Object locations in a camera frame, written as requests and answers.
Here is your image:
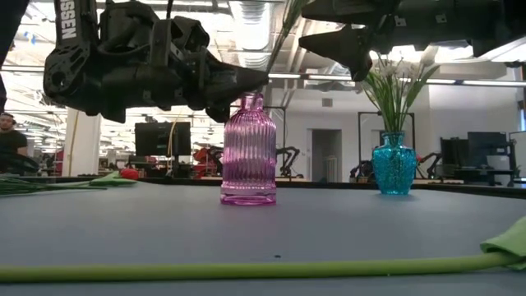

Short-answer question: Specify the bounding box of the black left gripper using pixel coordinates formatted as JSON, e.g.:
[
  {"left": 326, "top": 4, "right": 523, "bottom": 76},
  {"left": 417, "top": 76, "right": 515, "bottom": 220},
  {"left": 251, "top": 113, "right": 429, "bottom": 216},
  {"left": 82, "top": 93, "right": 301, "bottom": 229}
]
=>
[{"left": 88, "top": 18, "right": 270, "bottom": 124}]

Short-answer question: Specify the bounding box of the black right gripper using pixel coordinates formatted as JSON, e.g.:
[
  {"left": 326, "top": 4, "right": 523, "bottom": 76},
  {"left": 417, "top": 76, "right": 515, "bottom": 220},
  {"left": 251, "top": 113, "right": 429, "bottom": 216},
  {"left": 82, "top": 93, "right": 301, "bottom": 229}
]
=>
[{"left": 298, "top": 0, "right": 478, "bottom": 82}]

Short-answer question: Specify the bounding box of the grass bunch with red flowers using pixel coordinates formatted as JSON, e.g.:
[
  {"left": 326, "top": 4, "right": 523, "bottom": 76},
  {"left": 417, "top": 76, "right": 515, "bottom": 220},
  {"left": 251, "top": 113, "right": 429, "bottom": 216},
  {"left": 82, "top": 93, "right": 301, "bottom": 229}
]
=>
[{"left": 265, "top": 0, "right": 309, "bottom": 77}]

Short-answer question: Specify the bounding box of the white blossom flower bunch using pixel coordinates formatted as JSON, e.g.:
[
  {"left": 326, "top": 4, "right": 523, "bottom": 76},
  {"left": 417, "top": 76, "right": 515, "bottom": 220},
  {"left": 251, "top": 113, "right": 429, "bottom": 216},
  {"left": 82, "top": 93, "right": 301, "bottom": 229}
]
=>
[{"left": 361, "top": 57, "right": 441, "bottom": 135}]

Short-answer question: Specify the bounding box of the pale bluish white tulip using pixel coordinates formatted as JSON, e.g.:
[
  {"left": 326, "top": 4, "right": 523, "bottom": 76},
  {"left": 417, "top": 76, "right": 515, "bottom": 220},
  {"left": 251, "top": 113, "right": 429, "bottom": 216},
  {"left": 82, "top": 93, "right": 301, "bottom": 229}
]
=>
[{"left": 404, "top": 61, "right": 441, "bottom": 132}]

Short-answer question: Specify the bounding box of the white tulip green stem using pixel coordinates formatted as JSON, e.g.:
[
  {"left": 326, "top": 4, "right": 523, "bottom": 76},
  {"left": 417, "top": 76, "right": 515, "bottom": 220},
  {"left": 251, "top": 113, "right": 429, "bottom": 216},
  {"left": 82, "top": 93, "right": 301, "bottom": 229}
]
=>
[{"left": 0, "top": 215, "right": 526, "bottom": 284}]

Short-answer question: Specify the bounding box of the red small blossom spray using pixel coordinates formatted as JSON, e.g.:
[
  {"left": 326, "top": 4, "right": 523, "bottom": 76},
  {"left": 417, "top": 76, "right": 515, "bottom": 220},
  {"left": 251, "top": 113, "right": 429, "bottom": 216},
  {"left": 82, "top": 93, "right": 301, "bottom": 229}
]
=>
[{"left": 0, "top": 175, "right": 108, "bottom": 197}]

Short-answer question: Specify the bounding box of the pink ribbed glass vase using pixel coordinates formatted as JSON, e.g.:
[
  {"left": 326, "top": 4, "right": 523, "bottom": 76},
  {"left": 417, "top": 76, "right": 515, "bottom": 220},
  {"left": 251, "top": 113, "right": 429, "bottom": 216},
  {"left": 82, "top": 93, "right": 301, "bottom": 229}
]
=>
[{"left": 219, "top": 92, "right": 278, "bottom": 206}]

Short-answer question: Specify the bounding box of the teal glass vase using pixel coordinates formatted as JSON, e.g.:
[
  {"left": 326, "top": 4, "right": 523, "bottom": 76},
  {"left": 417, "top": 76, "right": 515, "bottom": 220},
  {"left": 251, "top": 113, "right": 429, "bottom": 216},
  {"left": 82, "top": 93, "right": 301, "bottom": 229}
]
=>
[{"left": 371, "top": 131, "right": 418, "bottom": 197}]

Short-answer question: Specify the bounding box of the ceiling light strip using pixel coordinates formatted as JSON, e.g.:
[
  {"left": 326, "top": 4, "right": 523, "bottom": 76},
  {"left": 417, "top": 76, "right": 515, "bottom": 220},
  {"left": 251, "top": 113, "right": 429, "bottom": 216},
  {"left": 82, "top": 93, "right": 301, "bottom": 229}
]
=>
[
  {"left": 425, "top": 78, "right": 526, "bottom": 88},
  {"left": 269, "top": 72, "right": 355, "bottom": 81}
]

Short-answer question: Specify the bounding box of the red machine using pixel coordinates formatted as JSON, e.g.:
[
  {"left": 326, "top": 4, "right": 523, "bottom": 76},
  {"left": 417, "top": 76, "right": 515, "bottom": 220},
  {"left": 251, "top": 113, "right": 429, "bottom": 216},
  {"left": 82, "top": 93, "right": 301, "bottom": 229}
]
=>
[{"left": 192, "top": 146, "right": 223, "bottom": 178}]

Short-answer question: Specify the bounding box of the black monitor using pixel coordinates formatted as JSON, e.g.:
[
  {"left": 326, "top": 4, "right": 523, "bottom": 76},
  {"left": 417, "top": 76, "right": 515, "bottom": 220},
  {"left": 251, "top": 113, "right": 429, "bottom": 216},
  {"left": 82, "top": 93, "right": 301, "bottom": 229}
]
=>
[
  {"left": 134, "top": 122, "right": 192, "bottom": 178},
  {"left": 467, "top": 131, "right": 514, "bottom": 169},
  {"left": 440, "top": 137, "right": 469, "bottom": 168}
]

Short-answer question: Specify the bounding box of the grey door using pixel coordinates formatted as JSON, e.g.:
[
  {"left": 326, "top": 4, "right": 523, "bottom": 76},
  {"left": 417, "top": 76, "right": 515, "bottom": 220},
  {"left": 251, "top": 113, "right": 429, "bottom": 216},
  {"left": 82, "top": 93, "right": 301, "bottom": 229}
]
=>
[{"left": 311, "top": 129, "right": 343, "bottom": 183}]

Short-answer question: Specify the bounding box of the red tulip green stem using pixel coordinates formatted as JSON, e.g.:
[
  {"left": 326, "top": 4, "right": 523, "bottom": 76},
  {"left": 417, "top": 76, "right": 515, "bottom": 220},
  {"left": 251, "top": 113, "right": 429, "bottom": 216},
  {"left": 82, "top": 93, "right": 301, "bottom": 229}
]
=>
[{"left": 88, "top": 168, "right": 140, "bottom": 188}]

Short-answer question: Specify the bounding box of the white pillar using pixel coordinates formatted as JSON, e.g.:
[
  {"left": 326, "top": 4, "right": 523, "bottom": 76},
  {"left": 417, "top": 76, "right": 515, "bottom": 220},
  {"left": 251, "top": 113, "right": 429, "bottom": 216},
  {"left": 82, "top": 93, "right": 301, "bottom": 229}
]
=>
[{"left": 61, "top": 109, "right": 102, "bottom": 178}]

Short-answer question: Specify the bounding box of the black desk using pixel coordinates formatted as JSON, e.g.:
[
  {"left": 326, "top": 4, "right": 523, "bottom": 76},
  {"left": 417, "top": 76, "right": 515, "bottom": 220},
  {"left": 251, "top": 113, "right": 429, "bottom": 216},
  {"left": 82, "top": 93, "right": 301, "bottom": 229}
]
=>
[{"left": 454, "top": 166, "right": 517, "bottom": 188}]

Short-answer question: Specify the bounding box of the white screen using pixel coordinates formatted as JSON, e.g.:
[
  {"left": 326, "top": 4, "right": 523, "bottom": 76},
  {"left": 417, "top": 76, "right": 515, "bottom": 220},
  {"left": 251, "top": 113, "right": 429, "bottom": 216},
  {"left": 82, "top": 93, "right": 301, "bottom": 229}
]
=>
[{"left": 509, "top": 130, "right": 526, "bottom": 178}]

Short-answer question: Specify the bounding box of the person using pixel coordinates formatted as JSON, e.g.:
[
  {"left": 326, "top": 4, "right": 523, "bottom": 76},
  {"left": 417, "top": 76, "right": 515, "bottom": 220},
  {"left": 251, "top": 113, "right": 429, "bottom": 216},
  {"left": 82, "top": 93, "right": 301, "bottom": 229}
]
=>
[{"left": 0, "top": 113, "right": 29, "bottom": 173}]

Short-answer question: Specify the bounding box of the silver ceiling duct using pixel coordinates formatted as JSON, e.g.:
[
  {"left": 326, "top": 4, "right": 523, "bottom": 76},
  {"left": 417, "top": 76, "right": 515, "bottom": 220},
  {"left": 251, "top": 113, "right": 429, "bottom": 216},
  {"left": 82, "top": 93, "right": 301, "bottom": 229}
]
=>
[{"left": 229, "top": 0, "right": 272, "bottom": 69}]

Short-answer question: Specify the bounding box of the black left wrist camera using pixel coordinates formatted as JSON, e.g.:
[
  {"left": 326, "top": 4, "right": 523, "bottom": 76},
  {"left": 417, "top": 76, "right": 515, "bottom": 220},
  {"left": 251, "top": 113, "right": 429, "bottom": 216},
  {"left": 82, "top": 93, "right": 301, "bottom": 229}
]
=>
[{"left": 99, "top": 0, "right": 161, "bottom": 50}]

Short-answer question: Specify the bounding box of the yellow hanging cable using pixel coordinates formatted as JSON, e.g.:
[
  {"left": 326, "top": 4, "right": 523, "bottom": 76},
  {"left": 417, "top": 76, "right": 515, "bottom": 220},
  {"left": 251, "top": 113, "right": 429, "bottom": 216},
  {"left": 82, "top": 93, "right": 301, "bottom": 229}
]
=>
[{"left": 67, "top": 109, "right": 80, "bottom": 178}]

